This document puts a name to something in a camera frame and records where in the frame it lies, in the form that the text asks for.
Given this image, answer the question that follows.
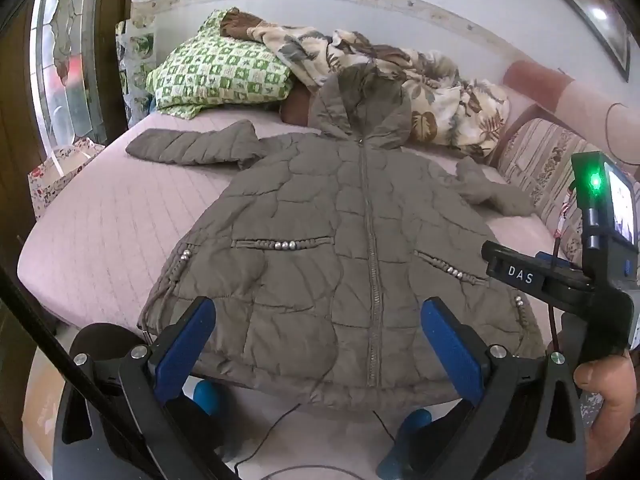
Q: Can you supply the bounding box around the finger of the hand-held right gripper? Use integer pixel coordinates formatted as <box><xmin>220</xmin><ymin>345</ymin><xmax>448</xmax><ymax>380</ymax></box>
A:
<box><xmin>482</xmin><ymin>241</ymin><xmax>598</xmax><ymax>306</ymax></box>
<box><xmin>537</xmin><ymin>252</ymin><xmax>583</xmax><ymax>272</ymax></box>

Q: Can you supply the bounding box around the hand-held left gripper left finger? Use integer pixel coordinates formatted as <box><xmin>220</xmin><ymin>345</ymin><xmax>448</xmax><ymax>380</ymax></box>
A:
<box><xmin>52</xmin><ymin>296</ymin><xmax>241</xmax><ymax>480</ymax></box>

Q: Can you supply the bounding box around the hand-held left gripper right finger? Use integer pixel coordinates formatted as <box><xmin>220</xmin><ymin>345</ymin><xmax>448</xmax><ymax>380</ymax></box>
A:
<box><xmin>380</xmin><ymin>296</ymin><xmax>588</xmax><ymax>480</ymax></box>

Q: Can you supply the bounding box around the olive quilted hooded jacket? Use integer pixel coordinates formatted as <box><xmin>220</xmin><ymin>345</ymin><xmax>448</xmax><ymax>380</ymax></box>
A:
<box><xmin>125</xmin><ymin>62</ymin><xmax>548</xmax><ymax>413</ymax></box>

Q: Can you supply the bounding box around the person's right hand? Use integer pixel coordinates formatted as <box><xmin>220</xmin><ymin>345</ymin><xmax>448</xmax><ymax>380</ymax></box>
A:
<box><xmin>547</xmin><ymin>341</ymin><xmax>635</xmax><ymax>476</ymax></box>

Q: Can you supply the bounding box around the blue slipper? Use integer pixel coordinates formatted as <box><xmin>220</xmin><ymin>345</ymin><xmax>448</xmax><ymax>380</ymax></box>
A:
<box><xmin>192</xmin><ymin>379</ymin><xmax>222</xmax><ymax>416</ymax></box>

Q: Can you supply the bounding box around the striped floral cushion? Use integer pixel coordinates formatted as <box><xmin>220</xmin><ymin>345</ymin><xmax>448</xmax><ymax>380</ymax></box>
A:
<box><xmin>492</xmin><ymin>117</ymin><xmax>640</xmax><ymax>266</ymax></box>

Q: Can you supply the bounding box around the pink quilted bed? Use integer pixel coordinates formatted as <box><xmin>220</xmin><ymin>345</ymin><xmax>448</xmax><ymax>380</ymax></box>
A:
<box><xmin>17</xmin><ymin>107</ymin><xmax>568</xmax><ymax>351</ymax></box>

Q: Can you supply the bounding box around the pink padded headboard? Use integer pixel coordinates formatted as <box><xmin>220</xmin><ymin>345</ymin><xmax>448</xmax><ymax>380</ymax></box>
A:
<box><xmin>502</xmin><ymin>60</ymin><xmax>640</xmax><ymax>181</ymax></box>

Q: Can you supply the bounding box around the cream leaf print blanket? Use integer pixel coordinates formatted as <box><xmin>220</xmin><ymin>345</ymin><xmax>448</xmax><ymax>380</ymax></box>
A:
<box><xmin>220</xmin><ymin>10</ymin><xmax>511</xmax><ymax>161</ymax></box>

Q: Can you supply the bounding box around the floral gift bag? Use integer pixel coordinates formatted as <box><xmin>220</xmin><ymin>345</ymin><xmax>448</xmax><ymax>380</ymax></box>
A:
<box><xmin>27</xmin><ymin>137</ymin><xmax>106</xmax><ymax>221</ymax></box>

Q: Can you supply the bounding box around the brown pillow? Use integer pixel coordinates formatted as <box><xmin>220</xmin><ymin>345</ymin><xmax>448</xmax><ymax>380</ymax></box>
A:
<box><xmin>280</xmin><ymin>85</ymin><xmax>321</xmax><ymax>128</ymax></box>

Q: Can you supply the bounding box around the green checkered pillow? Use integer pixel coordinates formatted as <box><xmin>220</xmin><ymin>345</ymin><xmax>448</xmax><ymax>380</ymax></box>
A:
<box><xmin>145</xmin><ymin>8</ymin><xmax>296</xmax><ymax>121</ymax></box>

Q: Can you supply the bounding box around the green floral cloth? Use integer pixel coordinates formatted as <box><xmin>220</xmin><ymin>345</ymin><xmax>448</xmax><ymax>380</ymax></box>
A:
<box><xmin>116</xmin><ymin>20</ymin><xmax>157</xmax><ymax>111</ymax></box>

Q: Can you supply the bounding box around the stained glass door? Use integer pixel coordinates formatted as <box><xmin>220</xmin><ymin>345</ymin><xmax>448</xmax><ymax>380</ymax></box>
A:
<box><xmin>30</xmin><ymin>0</ymin><xmax>108</xmax><ymax>146</ymax></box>

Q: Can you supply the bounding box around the black cable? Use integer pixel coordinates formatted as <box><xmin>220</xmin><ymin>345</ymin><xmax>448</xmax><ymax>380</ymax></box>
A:
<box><xmin>235</xmin><ymin>402</ymin><xmax>401</xmax><ymax>480</ymax></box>

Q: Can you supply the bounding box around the black strap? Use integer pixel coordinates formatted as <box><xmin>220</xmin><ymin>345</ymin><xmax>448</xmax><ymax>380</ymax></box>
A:
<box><xmin>0</xmin><ymin>264</ymin><xmax>241</xmax><ymax>480</ymax></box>

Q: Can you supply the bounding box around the framed wall picture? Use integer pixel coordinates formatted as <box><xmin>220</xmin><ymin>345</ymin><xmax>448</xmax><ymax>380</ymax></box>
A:
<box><xmin>520</xmin><ymin>0</ymin><xmax>632</xmax><ymax>83</ymax></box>

